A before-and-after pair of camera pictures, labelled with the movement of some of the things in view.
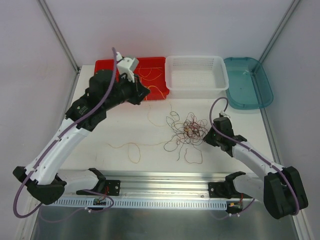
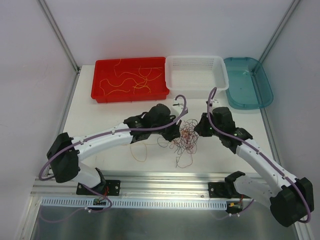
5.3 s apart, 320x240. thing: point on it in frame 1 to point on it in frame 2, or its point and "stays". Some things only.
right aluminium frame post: x=289 y=12 stays
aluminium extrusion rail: x=163 y=183 stays
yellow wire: x=137 y=146 to x=134 y=156
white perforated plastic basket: x=196 y=77 stays
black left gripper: x=135 y=90 to x=172 y=128
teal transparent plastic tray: x=249 y=86 stays
